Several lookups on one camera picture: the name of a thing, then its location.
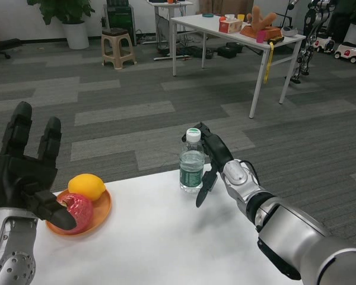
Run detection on brown plush toy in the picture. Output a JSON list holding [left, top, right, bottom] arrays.
[[245, 5, 278, 30]]

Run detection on white standing desk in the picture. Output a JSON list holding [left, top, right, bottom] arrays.
[[148, 0, 194, 62]]

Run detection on white metal-legged table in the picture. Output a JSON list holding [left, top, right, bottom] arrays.
[[170, 13, 307, 119]]

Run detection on green potted plant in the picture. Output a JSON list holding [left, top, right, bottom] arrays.
[[26, 0, 96, 26]]

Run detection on white plant pot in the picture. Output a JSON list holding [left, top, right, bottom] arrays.
[[61, 21, 90, 50]]

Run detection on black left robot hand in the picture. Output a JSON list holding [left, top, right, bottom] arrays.
[[0, 101, 77, 231]]

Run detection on yellow lemon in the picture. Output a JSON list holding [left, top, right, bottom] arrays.
[[67, 174, 106, 200]]

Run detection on clear water bottle green label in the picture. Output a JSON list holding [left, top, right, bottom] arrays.
[[179, 128, 206, 194]]

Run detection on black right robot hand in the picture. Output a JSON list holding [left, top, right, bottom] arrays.
[[180, 121, 235, 208]]

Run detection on black computer tower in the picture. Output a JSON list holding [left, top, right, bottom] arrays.
[[106, 4, 136, 47]]

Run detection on red apple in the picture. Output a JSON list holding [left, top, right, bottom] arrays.
[[56, 192, 94, 234]]

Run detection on orange tissue box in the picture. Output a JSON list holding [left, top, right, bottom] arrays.
[[218, 17, 243, 34]]

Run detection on black equipment case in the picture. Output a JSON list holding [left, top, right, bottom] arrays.
[[217, 42, 244, 59]]

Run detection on brown cardboard boxes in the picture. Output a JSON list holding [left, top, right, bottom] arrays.
[[198, 0, 255, 15]]

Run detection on beige plastic stool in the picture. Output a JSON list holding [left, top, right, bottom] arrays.
[[101, 28, 138, 71]]

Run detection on large white toy car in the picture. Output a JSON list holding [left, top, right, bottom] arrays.
[[333, 42, 356, 64]]

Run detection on yellow tape measure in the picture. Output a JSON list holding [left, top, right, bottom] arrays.
[[263, 36, 285, 84]]

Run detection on black floor cable clutter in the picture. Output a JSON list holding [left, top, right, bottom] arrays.
[[182, 46, 214, 60]]

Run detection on small white toy car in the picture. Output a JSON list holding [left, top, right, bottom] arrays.
[[313, 35, 336, 53]]

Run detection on orange plastic plate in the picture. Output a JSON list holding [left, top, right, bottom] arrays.
[[45, 187, 112, 236]]

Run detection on orange flat box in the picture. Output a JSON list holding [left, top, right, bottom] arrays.
[[240, 25, 282, 41]]

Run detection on silver black humanoid robot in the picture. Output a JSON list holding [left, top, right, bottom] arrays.
[[284, 0, 339, 86]]

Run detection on black office chair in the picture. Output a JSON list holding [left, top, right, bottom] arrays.
[[0, 37, 21, 59]]

